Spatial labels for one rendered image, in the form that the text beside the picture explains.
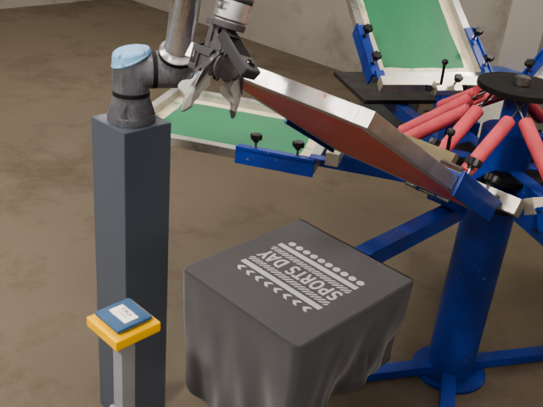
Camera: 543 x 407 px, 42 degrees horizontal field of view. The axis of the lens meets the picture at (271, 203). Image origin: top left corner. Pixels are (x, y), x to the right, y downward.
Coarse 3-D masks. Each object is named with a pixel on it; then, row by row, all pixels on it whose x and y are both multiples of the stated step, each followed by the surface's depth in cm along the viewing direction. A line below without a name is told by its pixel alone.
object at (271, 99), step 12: (264, 96) 180; (276, 96) 166; (276, 108) 196; (288, 108) 179; (300, 120) 197; (312, 120) 180; (312, 132) 217; (324, 132) 197; (336, 144) 214; (348, 144) 194; (360, 156) 214; (384, 168) 215
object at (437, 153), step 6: (402, 132) 205; (414, 138) 202; (420, 144) 200; (426, 144) 199; (426, 150) 199; (432, 150) 198; (438, 150) 197; (444, 150) 196; (432, 156) 197; (438, 156) 196; (444, 156) 195; (450, 156) 194; (456, 156) 194
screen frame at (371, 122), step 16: (256, 80) 161; (272, 80) 159; (288, 80) 156; (288, 96) 155; (304, 96) 152; (320, 96) 150; (336, 112) 147; (352, 112) 144; (368, 112) 142; (304, 128) 217; (368, 128) 142; (384, 128) 146; (384, 144) 153; (400, 144) 153; (416, 144) 158; (416, 160) 161; (432, 160) 166; (432, 176) 170; (448, 176) 176; (432, 192) 215
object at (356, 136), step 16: (304, 112) 171; (320, 112) 154; (336, 128) 171; (352, 128) 154; (352, 144) 189; (368, 144) 169; (384, 160) 190; (400, 160) 170; (400, 176) 215; (416, 176) 190; (448, 192) 189
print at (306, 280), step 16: (288, 240) 215; (256, 256) 205; (272, 256) 206; (288, 256) 206; (304, 256) 207; (256, 272) 197; (272, 272) 198; (288, 272) 199; (304, 272) 199; (320, 272) 200; (336, 272) 201; (272, 288) 191; (288, 288) 191; (304, 288) 192; (320, 288) 193; (336, 288) 193; (352, 288) 194; (304, 304) 185; (320, 304) 186
